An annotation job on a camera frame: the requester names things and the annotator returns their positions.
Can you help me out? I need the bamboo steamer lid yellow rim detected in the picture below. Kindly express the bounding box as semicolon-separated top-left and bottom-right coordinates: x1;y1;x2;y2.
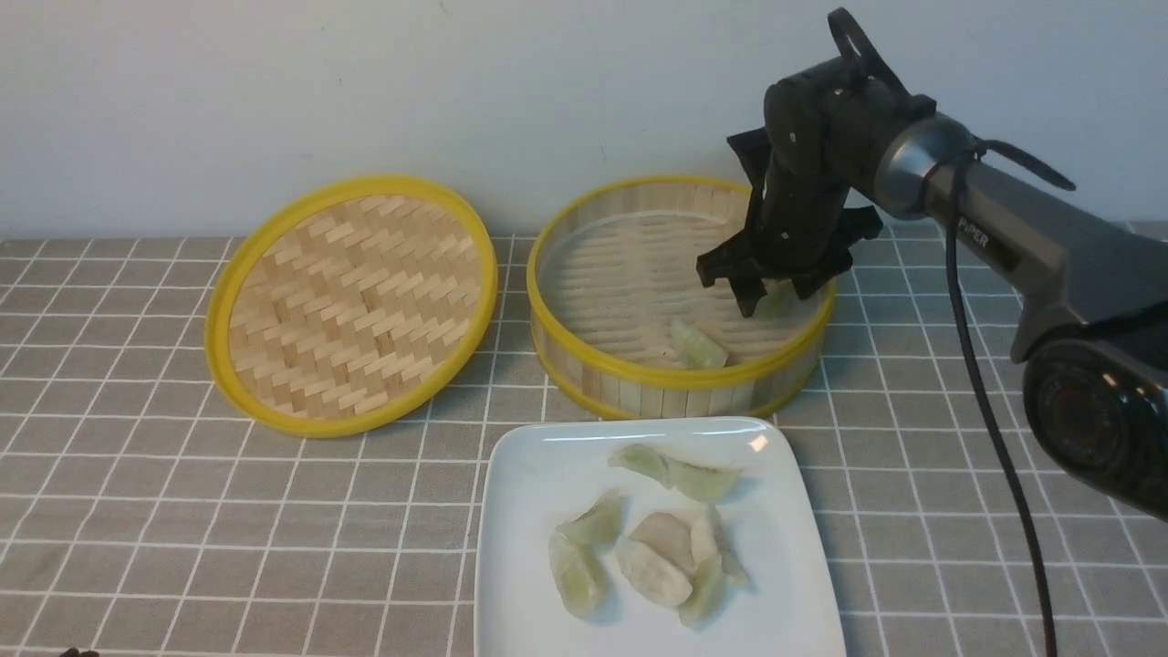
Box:
204;175;499;438

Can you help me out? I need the green dumpling plate bottom left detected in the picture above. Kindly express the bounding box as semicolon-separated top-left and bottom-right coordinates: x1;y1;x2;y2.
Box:
547;531;610;620

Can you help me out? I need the pale pink dumpling plate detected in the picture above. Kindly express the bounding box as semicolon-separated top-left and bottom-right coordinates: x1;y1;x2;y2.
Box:
630;512;697;575

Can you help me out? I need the green dumpling plate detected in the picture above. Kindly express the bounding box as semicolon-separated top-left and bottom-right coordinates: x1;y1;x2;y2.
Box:
677;552;726;629
609;443;672;489
663;456;743;504
547;531;610;620
558;490;624;548

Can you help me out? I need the black cable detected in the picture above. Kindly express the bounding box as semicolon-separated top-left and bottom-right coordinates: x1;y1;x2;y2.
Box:
944;155;1059;657

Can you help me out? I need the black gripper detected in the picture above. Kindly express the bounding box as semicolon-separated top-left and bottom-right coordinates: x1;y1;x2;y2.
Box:
696;57;937;318

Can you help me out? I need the green dumpling plate top right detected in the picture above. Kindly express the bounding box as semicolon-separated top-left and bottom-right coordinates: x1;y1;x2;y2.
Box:
663;456;743;504

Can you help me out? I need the grey checked tablecloth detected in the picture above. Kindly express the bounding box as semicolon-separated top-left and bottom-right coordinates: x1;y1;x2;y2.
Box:
0;222;1168;657

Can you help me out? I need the white dumpling plate centre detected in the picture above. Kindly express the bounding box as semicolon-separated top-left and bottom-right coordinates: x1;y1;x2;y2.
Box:
616;537;694;608

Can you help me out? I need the green dumpling in steamer front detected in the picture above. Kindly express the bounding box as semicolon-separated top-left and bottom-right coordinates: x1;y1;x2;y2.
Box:
669;318;729;369

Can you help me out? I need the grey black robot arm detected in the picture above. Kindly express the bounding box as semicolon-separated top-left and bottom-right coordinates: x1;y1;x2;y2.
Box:
696;8;1167;519

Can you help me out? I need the green dumpling plate middle left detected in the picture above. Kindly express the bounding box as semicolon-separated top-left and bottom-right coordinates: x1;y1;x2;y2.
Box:
558;490;624;548

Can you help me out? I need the green dumpling plate top left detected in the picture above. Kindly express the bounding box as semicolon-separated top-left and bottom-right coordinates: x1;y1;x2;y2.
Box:
609;443;672;489

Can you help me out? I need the green dumpling steamer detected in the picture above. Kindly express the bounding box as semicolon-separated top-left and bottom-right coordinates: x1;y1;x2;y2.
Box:
755;281;799;320

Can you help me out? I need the white square plate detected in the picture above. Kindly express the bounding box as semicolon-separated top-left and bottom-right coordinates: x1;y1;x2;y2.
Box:
474;417;846;656

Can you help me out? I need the green dumpling plate bottom right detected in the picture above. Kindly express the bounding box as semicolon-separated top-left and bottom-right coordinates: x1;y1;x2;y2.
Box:
677;552;726;629

